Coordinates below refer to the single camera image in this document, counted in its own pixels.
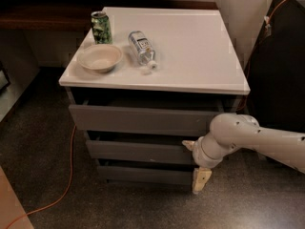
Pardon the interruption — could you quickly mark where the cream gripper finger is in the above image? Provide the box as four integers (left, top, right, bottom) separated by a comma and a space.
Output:
182, 140, 194, 151
192, 167, 212, 194

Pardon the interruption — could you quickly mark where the grey drawer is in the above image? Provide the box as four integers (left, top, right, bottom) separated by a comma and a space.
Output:
86, 135, 194, 165
69, 104, 225, 136
97, 159, 194, 186

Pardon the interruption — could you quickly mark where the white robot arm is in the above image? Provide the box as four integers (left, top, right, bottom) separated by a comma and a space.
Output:
182, 114, 305, 194

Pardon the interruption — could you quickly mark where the white top drawer cabinet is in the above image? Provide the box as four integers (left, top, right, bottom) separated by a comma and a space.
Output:
58, 6, 251, 193

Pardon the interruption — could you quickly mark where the grey top drawer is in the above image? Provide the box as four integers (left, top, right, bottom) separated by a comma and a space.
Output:
69, 104, 225, 136

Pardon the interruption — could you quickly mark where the grey bottom drawer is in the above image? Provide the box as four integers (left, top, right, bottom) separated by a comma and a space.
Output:
97, 159, 194, 186

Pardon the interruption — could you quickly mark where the clear plastic water bottle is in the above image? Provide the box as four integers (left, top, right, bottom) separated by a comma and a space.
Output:
128, 31, 158, 70

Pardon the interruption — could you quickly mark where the dark cabinet on right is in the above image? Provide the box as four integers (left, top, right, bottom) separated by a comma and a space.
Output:
247, 0, 305, 133

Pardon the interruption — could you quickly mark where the cream paper bowl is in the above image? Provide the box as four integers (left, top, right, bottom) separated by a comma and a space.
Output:
77, 44, 123, 73

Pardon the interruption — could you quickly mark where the green soda can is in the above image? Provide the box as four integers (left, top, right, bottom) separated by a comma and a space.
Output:
91, 10, 112, 44

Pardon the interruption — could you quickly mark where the dark wooden shelf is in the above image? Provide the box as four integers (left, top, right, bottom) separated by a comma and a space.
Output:
0, 0, 217, 31

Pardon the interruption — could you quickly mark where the orange floor cable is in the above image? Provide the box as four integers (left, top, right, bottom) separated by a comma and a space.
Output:
4, 124, 77, 229

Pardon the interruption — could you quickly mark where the orange cable on right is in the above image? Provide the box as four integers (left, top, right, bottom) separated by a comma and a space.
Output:
236, 0, 305, 113

